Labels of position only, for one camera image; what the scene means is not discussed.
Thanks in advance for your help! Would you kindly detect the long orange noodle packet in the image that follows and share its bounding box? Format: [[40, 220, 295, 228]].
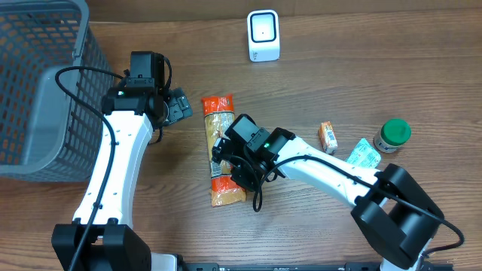
[[201, 94, 246, 207]]

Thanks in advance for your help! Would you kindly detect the small orange snack box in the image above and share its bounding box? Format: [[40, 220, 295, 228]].
[[319, 121, 338, 154]]

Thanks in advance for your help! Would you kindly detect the teal wet wipes pack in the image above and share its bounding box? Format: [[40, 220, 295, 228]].
[[346, 139, 381, 169]]

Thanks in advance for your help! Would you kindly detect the green lidded can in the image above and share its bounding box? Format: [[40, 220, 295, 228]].
[[374, 119, 411, 153]]

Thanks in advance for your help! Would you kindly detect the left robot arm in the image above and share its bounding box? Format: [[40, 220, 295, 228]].
[[51, 51, 193, 270]]

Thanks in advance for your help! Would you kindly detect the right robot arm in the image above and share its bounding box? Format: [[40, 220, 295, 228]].
[[212, 114, 444, 270]]

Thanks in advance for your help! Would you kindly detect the white barcode scanner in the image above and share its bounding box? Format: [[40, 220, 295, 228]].
[[246, 10, 281, 62]]

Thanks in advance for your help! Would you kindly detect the grey plastic shopping basket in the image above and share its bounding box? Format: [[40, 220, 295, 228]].
[[1, 0, 114, 182]]

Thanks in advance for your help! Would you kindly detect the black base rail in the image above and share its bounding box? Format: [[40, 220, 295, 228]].
[[176, 261, 455, 271]]

